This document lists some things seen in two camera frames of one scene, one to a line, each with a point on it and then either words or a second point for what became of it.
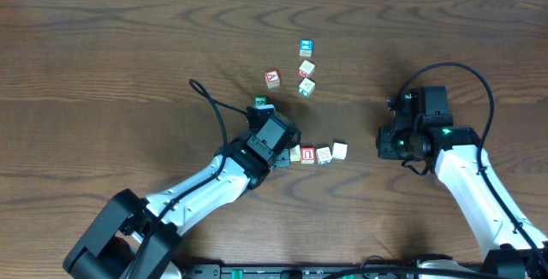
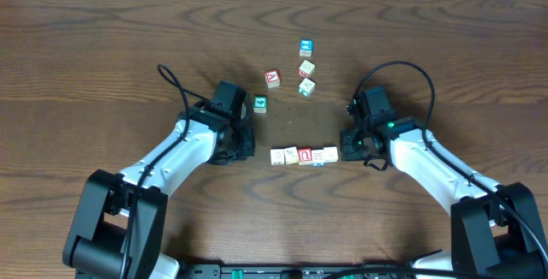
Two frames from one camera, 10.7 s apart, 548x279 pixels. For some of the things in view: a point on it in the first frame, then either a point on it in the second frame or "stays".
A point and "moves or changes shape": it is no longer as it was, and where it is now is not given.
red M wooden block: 306,68 stays
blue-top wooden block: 306,47 stays
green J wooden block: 306,86 stays
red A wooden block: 273,79 stays
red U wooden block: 307,155 stays
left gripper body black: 282,157 to 247,143
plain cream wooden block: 339,151 moves or changes shape
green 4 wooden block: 259,100 stays
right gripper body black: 397,145 to 354,145
